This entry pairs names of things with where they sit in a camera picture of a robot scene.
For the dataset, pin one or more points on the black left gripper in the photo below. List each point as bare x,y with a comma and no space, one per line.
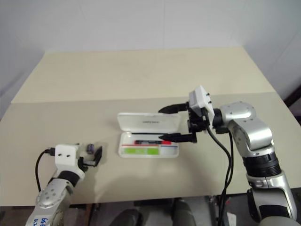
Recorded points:
85,163

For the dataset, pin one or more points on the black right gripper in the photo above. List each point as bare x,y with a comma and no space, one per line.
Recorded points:
197,124

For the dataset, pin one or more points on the black marker with red caps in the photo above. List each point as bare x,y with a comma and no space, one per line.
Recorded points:
148,142

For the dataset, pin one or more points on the green eraser block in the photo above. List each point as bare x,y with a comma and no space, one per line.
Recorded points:
138,151

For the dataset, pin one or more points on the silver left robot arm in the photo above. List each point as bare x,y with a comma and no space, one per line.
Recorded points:
49,195

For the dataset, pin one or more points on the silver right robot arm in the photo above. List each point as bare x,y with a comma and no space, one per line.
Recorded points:
256,134

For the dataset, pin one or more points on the white plastic pencil case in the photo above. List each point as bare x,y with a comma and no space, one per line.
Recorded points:
150,122

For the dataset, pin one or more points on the small dark purple eraser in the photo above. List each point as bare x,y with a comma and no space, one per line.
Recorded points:
90,148

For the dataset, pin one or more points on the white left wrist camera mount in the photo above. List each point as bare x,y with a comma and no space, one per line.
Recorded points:
67,156

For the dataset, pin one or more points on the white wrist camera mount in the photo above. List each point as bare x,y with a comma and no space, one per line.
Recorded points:
67,156
200,99

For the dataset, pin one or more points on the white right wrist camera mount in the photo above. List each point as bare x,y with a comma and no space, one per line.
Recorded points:
200,99

